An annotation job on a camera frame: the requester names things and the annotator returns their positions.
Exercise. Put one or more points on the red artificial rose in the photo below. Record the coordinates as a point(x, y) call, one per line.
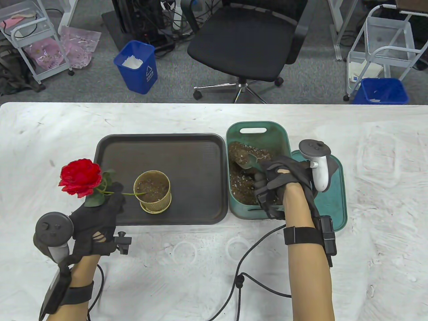
point(80, 177)

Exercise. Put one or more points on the white crumpled paper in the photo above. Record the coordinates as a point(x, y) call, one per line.
point(132, 62)

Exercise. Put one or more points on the person's left forearm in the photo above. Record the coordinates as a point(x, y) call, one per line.
point(85, 271)

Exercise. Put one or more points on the black office chair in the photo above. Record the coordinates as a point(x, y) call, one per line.
point(240, 43)

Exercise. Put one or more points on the person's left hand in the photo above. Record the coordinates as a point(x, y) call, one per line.
point(95, 229)

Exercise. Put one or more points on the plain blue plastic bin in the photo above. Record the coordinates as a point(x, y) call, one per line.
point(381, 90)

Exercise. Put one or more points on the yellow ribbed flower pot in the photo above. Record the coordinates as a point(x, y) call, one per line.
point(157, 207)

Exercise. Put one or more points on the white power strip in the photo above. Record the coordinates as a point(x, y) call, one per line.
point(174, 13)

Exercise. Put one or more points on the green garden trowel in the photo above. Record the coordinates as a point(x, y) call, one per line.
point(249, 160)

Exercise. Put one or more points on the teal plastic box lid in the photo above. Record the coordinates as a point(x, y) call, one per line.
point(336, 207)

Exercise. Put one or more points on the black computer tower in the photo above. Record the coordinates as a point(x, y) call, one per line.
point(140, 16)

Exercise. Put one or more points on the dark grey hand controller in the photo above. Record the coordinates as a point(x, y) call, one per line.
point(53, 230)

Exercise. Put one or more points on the pink plastic bag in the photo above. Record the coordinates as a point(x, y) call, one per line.
point(45, 53)
point(80, 43)

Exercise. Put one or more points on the white mesh basket trolley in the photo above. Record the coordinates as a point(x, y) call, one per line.
point(388, 33)

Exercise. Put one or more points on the white trolley with clear trays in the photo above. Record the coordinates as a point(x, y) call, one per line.
point(33, 8)

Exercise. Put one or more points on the white desk leg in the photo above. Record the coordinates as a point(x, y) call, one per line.
point(336, 26)

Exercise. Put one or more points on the teal plastic storage box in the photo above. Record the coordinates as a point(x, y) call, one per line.
point(277, 137)

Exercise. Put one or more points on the pink paper piece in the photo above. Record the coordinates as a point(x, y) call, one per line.
point(10, 22)

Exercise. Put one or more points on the person's right hand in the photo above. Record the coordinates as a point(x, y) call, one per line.
point(284, 174)

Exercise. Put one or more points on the blue bin with white symbol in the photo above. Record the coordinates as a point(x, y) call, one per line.
point(138, 80)

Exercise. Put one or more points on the person's right forearm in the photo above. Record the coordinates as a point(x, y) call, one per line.
point(311, 284)

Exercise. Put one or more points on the white grey hand controller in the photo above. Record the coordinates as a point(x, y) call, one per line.
point(319, 174)

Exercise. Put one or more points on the dark brown plastic tray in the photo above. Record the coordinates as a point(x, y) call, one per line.
point(187, 153)

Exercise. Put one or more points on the white box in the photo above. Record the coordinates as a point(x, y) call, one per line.
point(362, 70)

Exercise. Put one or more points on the dark green bag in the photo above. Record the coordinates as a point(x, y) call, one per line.
point(13, 77)

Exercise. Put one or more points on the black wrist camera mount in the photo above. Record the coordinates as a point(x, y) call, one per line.
point(123, 243)
point(271, 209)

